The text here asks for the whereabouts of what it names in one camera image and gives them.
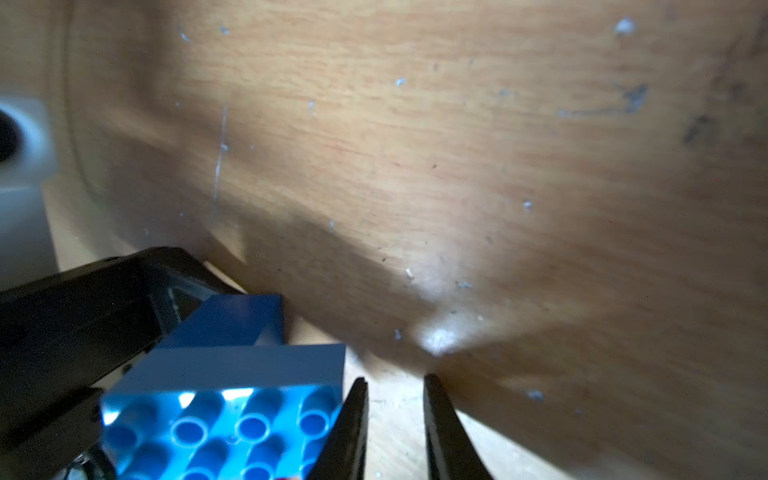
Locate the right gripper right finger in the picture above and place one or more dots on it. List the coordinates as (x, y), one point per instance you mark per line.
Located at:
(450, 452)

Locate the blue 2x2 brick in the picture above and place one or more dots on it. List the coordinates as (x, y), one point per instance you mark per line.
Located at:
(231, 320)

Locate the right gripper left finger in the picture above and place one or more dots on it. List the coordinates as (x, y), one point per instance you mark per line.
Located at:
(344, 453)

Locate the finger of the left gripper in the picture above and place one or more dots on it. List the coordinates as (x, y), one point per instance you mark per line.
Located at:
(61, 334)

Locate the light blue 2x4 brick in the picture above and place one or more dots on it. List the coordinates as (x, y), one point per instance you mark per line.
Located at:
(238, 412)

